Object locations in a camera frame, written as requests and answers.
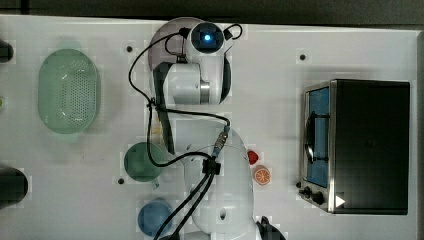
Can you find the silver black toaster oven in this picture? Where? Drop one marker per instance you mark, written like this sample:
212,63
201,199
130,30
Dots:
356,146

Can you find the toy orange slice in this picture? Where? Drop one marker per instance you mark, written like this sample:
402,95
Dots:
261,175

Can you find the green perforated colander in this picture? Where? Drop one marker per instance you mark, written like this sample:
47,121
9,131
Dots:
69,89

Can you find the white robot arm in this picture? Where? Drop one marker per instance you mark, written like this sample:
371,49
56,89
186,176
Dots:
216,167

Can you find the black cylinder post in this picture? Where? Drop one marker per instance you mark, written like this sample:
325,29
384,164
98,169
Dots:
6,51
13,186

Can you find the grey round plate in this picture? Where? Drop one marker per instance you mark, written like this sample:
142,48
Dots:
168,50

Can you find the black cylinder post far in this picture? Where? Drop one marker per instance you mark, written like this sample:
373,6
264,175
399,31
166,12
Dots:
6,51

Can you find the blue cup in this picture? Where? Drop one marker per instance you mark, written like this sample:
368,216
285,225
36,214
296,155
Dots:
152,216

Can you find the black cylinder post near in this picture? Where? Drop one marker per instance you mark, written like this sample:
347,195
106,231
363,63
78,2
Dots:
13,186

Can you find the small red toy strawberry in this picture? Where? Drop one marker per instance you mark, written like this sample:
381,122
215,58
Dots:
252,157

